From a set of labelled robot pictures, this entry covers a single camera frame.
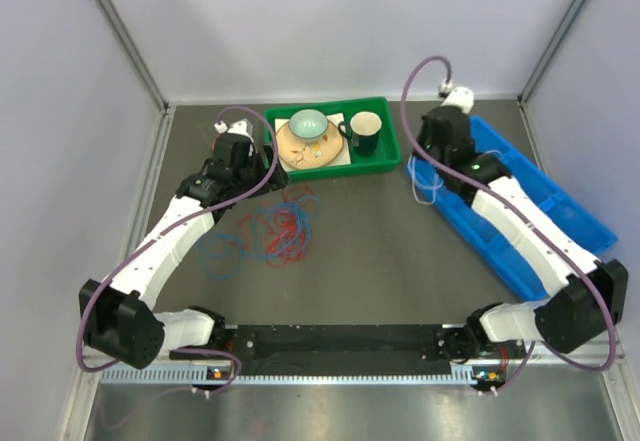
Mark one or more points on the grey slotted cable duct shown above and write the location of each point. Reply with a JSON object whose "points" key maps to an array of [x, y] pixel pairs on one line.
{"points": [[167, 374]]}

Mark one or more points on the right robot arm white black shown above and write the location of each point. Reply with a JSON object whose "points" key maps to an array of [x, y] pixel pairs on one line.
{"points": [[583, 296]]}

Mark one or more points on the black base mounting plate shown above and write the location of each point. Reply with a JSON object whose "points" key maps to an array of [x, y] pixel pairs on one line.
{"points": [[354, 350]]}

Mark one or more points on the peach ceramic plate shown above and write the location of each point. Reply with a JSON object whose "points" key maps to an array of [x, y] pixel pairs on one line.
{"points": [[310, 151]]}

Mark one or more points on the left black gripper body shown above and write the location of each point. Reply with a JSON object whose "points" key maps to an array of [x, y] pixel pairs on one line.
{"points": [[250, 177]]}

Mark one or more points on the light blue ceramic bowl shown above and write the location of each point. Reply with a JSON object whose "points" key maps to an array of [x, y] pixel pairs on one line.
{"points": [[308, 124]]}

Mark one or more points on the green plastic tray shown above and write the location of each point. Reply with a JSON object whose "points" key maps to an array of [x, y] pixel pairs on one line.
{"points": [[332, 155]]}

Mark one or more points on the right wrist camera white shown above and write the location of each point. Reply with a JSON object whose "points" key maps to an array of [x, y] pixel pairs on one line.
{"points": [[458, 96]]}

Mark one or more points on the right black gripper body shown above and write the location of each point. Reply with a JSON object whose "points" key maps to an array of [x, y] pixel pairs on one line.
{"points": [[424, 141]]}

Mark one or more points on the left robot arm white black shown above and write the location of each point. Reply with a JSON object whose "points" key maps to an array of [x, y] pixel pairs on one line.
{"points": [[117, 315]]}

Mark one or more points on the dark green mug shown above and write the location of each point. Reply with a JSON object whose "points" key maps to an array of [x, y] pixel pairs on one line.
{"points": [[362, 131]]}

